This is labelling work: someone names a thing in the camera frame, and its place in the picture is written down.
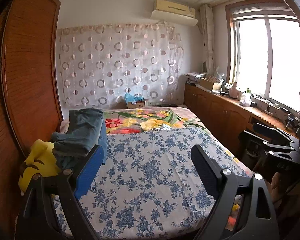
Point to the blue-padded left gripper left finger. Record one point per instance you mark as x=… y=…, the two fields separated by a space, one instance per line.
x=37 y=218

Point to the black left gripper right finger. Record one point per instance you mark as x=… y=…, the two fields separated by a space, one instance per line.
x=256 y=218

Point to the teal grey cotton shorts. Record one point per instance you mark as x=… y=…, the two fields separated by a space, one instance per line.
x=77 y=117

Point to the right hand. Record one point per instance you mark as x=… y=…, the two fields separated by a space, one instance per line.
x=285 y=189

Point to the wooden sideboard cabinet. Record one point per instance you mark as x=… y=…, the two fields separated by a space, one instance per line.
x=224 y=117

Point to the pink bottle on sideboard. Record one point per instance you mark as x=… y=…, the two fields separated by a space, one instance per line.
x=233 y=91

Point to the folded blue jeans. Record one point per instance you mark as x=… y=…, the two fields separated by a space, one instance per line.
x=103 y=142

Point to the cardboard box on sideboard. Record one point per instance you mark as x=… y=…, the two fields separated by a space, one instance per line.
x=210 y=84

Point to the blue floral bed sheet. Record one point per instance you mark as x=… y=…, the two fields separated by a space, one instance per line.
x=149 y=188

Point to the window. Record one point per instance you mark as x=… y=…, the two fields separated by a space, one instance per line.
x=264 y=50

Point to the colourful floral blanket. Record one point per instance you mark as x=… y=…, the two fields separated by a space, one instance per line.
x=124 y=121

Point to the wooden wardrobe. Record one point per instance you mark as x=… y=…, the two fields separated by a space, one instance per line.
x=29 y=106

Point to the pink circle-pattern curtain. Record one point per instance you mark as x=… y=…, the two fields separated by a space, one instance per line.
x=98 y=65

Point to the wall air conditioner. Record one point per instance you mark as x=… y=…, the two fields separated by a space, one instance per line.
x=172 y=12

